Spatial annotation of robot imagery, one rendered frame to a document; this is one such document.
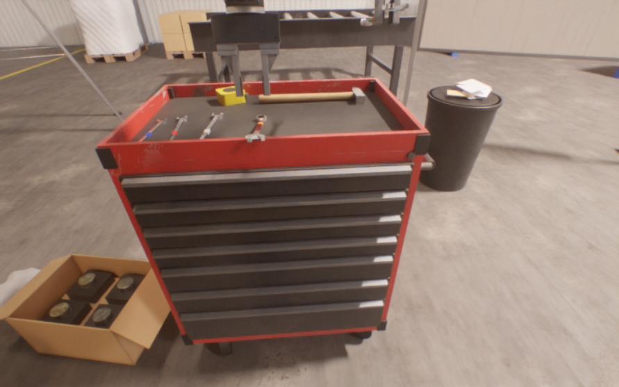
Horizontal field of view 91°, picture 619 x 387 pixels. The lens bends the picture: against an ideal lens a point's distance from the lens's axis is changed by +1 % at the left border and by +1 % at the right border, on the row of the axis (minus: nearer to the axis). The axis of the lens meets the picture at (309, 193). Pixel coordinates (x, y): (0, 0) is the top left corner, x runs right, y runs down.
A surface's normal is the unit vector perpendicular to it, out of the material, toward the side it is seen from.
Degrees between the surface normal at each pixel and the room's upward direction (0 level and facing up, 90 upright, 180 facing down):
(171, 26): 90
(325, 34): 90
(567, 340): 0
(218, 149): 90
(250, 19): 78
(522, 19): 90
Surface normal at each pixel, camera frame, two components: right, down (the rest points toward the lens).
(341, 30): 0.12, 0.57
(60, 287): 0.99, 0.06
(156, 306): 0.65, -0.57
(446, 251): -0.01, -0.82
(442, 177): -0.40, 0.59
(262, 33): 0.09, 0.39
